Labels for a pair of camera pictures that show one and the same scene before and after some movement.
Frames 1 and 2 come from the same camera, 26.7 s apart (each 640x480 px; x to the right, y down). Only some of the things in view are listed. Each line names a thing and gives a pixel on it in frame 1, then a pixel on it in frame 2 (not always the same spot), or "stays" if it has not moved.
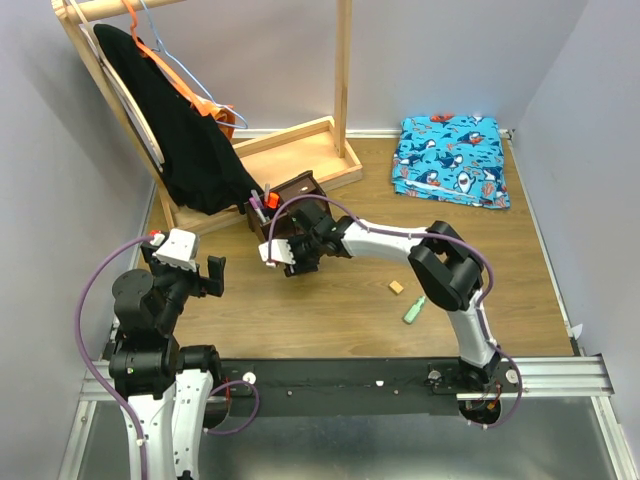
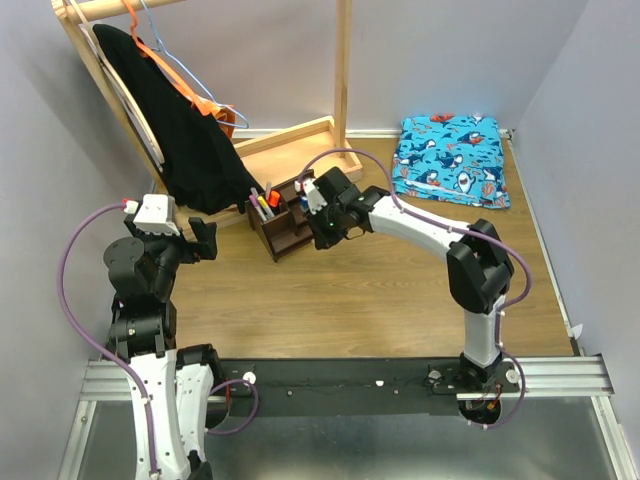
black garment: (202, 171) stays
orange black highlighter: (274, 199) stays
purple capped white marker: (256, 207) stays
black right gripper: (299, 267) -> (323, 239)
